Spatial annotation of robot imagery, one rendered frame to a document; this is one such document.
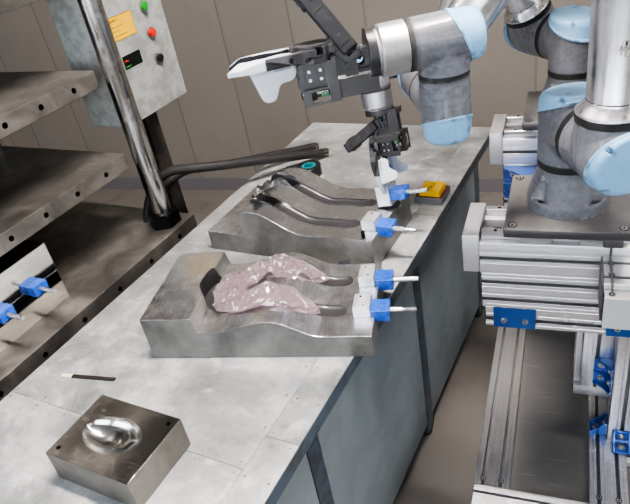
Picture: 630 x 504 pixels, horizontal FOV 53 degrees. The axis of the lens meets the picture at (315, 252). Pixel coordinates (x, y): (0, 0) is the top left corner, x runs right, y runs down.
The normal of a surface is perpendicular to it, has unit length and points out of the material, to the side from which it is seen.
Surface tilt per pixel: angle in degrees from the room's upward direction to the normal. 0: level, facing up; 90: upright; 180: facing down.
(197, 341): 90
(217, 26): 90
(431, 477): 0
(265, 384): 0
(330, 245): 90
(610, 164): 97
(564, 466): 0
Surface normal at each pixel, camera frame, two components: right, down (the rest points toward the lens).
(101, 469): -0.17, -0.83
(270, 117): -0.32, 0.56
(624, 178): 0.13, 0.63
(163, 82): 0.88, 0.12
